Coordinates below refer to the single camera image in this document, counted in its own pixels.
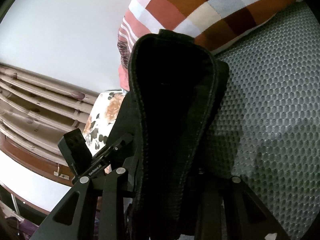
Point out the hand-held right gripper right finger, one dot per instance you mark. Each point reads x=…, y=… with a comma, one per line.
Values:
x=230, y=205

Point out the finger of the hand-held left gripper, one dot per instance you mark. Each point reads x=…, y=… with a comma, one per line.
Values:
x=115, y=147

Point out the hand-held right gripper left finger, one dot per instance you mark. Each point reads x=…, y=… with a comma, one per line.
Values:
x=112, y=192

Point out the black pants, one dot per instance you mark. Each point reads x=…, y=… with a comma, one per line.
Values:
x=175, y=105

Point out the white floral pillow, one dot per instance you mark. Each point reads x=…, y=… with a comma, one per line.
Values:
x=110, y=110

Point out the panelled wooden headboard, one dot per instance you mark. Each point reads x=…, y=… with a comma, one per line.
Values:
x=37, y=110

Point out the purple printed cloth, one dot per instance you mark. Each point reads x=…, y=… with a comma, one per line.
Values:
x=15, y=230

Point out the grey mesh mattress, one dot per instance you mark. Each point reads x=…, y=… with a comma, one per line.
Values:
x=275, y=105

